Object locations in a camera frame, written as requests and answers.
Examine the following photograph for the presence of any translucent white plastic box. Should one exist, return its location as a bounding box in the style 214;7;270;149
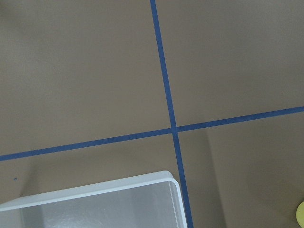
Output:
0;171;187;228

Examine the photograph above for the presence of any yellow-green object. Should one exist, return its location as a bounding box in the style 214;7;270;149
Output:
296;202;304;228

